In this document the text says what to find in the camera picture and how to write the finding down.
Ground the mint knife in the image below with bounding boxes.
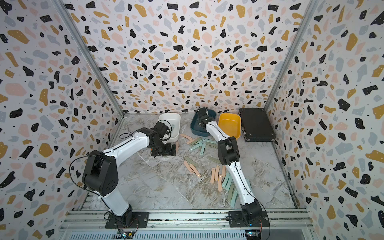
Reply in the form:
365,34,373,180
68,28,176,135
222,173,230,188
203,139,217,145
190,143,203,151
200,143,207,156
225,175,233,191
246,179,252,190

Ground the olive knife lowest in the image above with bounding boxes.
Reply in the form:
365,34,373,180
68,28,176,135
227,183,235,201

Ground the mint knife lowest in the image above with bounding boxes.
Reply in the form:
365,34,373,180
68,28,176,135
230,189,238,208

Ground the mint knife bottom right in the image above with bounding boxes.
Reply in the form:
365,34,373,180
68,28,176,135
246,179,252,190

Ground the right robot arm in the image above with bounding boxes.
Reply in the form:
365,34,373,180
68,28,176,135
196,107,263,226

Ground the mint knife top right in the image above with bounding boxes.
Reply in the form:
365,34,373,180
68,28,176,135
203,139,217,145

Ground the olive knife top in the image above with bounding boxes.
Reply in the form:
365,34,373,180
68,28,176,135
187,137,202,146

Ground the olive knife upper right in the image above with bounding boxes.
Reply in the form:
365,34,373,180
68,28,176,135
206,143,218,149

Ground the mint knife upper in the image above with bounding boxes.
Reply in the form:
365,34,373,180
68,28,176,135
190,143,203,151

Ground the olive knife centre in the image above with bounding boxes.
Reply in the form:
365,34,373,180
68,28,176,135
207,156,221,164

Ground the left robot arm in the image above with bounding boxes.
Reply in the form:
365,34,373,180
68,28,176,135
75,120,176,227

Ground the mint knife bottom left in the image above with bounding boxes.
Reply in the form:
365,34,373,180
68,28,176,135
222,173,230,188

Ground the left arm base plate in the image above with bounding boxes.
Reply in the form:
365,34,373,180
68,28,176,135
105,212,150,229

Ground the black case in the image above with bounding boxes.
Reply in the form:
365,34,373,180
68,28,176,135
239,108,276,142

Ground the aluminium front rail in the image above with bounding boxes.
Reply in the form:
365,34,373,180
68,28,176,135
59,209,318,240

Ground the white storage box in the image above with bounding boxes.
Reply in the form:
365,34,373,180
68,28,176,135
158,113,181,143

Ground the pink knife top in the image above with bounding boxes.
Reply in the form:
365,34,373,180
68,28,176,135
180,134,194,141

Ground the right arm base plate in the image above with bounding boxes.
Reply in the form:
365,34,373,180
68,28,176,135
225,211,270,228

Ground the dark teal storage box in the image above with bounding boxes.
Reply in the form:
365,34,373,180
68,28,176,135
190,111,211,137

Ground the yellow storage box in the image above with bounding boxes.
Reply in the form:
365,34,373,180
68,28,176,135
218,113,242,140

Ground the mint knife centre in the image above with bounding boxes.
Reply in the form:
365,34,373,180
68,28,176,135
200,143,207,156

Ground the pink knife pair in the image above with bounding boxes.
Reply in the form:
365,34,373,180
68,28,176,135
190,164,201,178
184,161,194,174

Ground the mint knife bottom middle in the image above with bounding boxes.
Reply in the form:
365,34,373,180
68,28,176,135
225,175,233,191

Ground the olive knife pair left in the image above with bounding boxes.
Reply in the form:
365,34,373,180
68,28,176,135
184,156,197,167

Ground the pink knife bottom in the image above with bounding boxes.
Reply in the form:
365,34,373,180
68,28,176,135
218,175,223,192

